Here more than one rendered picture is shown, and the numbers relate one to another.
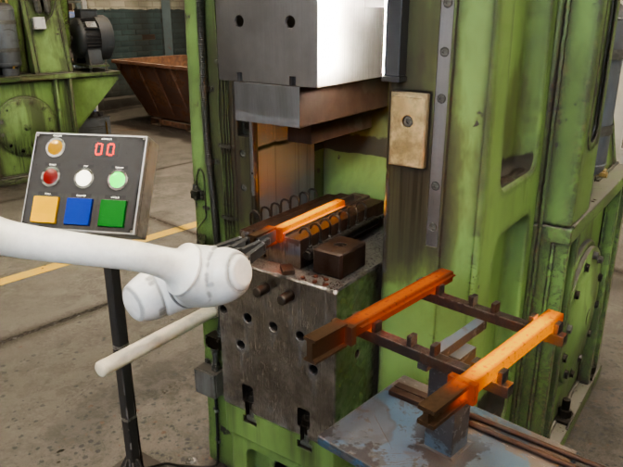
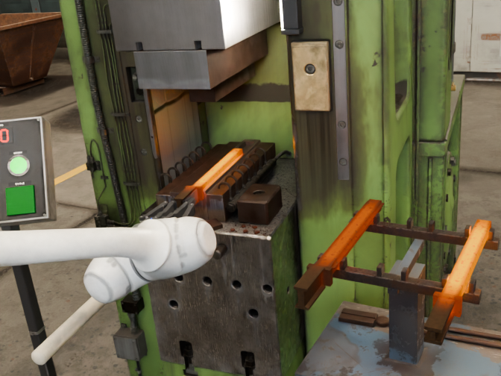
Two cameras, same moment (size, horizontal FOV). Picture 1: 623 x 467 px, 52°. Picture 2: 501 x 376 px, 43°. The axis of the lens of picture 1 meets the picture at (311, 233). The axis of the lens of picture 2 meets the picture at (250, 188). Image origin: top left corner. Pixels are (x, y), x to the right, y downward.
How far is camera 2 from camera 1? 0.29 m
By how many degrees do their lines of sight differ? 12
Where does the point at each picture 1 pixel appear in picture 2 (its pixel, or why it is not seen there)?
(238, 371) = (174, 329)
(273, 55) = (174, 22)
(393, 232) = (305, 171)
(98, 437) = not seen: outside the picture
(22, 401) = not seen: outside the picture
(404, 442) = (372, 360)
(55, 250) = (33, 252)
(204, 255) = (171, 228)
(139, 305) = (107, 288)
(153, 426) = not seen: outside the picture
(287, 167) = (179, 124)
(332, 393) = (275, 330)
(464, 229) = (373, 160)
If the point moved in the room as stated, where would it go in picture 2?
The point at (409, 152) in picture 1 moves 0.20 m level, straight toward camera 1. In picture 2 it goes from (314, 97) to (332, 118)
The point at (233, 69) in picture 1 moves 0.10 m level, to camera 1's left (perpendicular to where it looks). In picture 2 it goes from (131, 40) to (89, 45)
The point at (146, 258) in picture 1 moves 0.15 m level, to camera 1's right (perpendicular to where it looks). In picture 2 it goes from (122, 242) to (204, 227)
